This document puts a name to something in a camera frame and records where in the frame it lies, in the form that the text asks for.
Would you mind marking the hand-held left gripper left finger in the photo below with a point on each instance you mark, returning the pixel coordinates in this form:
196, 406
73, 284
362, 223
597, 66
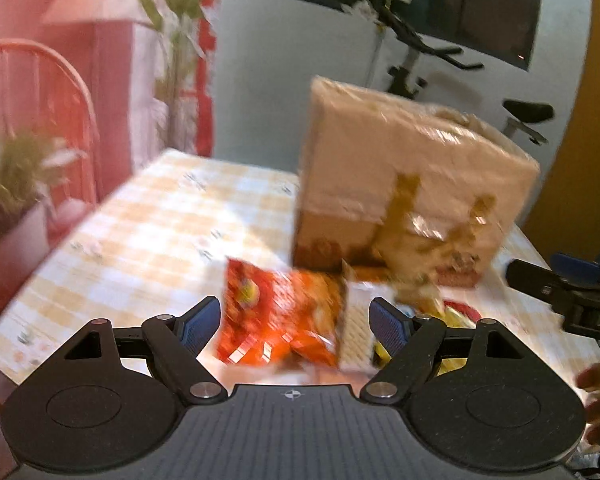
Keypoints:
202, 322

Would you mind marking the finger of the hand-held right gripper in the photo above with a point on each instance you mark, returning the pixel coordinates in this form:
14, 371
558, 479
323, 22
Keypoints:
530, 277
577, 264

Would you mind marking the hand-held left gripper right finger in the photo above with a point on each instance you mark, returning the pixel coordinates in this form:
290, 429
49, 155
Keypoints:
385, 325

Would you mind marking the white snack packet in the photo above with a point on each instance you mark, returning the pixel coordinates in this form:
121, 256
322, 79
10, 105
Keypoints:
357, 320

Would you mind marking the orange red snack packet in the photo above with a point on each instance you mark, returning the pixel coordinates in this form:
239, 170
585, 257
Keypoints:
280, 305

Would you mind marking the brown cardboard box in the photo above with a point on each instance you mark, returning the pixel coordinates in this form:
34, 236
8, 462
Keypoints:
330, 245

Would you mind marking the person's right hand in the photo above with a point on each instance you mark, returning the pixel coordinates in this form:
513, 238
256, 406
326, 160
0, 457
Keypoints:
597, 385

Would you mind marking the yellow snack packet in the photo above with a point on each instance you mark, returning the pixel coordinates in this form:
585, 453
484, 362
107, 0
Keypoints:
451, 317

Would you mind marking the checked floral tablecloth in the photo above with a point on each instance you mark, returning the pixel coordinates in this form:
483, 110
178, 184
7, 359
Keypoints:
155, 240

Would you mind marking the black exercise bike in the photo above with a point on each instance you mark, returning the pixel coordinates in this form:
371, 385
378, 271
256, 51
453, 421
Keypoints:
405, 77

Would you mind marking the printed pink curtain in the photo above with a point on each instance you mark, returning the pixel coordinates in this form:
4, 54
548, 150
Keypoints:
115, 85

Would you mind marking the dark window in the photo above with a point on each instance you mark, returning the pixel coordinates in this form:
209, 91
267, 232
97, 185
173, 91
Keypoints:
480, 10

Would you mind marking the crumpled white tissue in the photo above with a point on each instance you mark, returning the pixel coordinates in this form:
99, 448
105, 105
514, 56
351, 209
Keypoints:
361, 10

